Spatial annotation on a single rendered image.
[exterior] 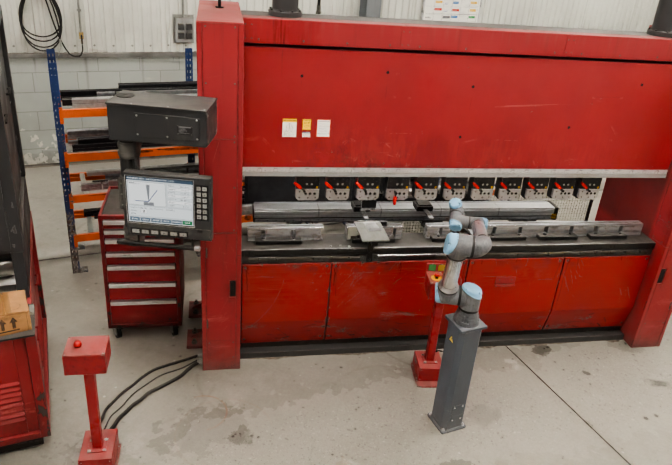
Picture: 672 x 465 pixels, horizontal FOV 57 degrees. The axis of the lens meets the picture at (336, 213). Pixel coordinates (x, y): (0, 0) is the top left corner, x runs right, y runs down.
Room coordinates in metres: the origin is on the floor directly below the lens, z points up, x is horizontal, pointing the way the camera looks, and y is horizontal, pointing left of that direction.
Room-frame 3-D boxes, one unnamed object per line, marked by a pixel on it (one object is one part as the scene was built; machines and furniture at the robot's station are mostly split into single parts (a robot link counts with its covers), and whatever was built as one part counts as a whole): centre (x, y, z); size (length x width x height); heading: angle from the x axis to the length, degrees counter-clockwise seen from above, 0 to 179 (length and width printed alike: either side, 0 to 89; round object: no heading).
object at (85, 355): (2.52, 1.20, 0.41); 0.25 x 0.20 x 0.83; 12
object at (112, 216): (3.84, 1.33, 0.50); 0.50 x 0.50 x 1.00; 12
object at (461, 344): (3.06, -0.81, 0.39); 0.18 x 0.18 x 0.77; 26
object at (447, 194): (3.93, -0.78, 1.26); 0.15 x 0.09 x 0.17; 102
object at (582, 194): (4.14, -1.75, 1.26); 0.15 x 0.09 x 0.17; 102
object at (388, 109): (3.95, -0.85, 1.74); 3.00 x 0.08 x 0.80; 102
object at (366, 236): (3.67, -0.24, 1.00); 0.26 x 0.18 x 0.01; 12
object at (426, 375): (3.49, -0.73, 0.06); 0.25 x 0.20 x 0.12; 6
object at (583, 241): (3.91, -0.86, 0.85); 3.00 x 0.21 x 0.04; 102
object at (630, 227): (4.08, -1.45, 0.92); 1.67 x 0.06 x 0.10; 102
